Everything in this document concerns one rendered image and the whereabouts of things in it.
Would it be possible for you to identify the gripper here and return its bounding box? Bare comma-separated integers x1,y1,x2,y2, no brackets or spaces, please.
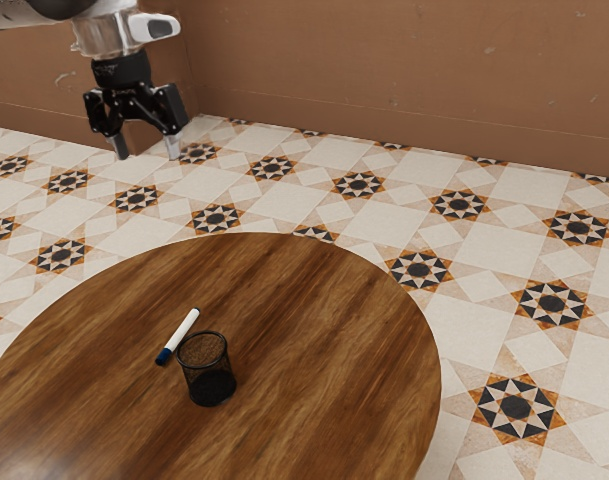
81,51,192,162

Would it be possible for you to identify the black mesh pen holder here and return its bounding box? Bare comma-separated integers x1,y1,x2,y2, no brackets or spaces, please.
175,330,238,408

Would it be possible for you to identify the white pen with blue cap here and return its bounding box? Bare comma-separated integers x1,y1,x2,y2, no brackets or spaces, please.
154,306,202,368

